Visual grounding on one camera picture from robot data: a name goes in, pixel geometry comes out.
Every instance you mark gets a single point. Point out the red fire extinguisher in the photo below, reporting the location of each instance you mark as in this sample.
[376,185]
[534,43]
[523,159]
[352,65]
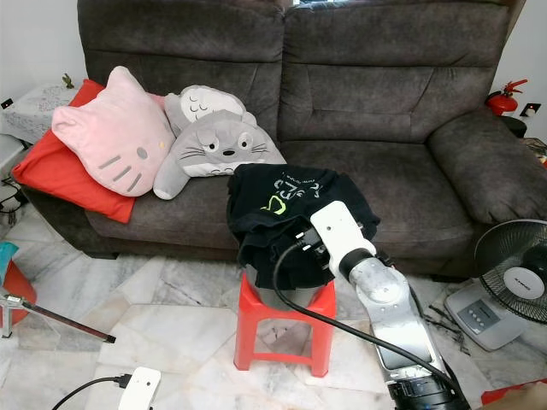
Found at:
[500,102]

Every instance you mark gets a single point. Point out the black t-shirt green print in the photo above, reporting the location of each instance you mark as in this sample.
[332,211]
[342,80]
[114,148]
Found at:
[273,222]

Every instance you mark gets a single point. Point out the dark grey fabric sofa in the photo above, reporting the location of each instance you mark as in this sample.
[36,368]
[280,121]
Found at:
[376,94]

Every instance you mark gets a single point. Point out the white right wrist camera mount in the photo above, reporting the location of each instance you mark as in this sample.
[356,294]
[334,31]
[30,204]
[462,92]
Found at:
[342,229]

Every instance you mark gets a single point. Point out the black standing fan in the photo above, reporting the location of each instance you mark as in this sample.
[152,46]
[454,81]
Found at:
[513,265]

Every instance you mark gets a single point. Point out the silver metal clothes rack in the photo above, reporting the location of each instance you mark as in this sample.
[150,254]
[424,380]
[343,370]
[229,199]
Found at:
[68,326]

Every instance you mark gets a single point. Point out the small dark figurine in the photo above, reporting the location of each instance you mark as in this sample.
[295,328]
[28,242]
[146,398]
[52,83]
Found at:
[68,82]

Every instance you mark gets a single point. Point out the pink cat face pillow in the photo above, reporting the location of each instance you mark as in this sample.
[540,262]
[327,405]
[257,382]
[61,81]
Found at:
[111,132]

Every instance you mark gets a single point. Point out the red cushion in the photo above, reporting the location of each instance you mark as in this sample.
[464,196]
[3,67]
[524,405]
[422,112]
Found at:
[51,171]

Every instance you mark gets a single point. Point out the grey totoro pillow open eyes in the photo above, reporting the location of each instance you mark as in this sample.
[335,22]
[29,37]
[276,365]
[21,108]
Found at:
[222,145]

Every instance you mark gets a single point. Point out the side table lace cloth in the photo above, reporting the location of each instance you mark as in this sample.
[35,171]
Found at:
[34,111]

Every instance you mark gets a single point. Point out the grey totoro pillow closed eyes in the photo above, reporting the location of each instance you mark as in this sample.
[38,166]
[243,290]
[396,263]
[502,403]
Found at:
[201,102]

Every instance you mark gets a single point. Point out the red plastic stool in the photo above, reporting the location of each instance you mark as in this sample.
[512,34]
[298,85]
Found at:
[286,318]

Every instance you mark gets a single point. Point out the orange bucket teal liner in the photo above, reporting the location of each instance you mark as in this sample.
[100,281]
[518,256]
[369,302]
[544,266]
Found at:
[21,295]

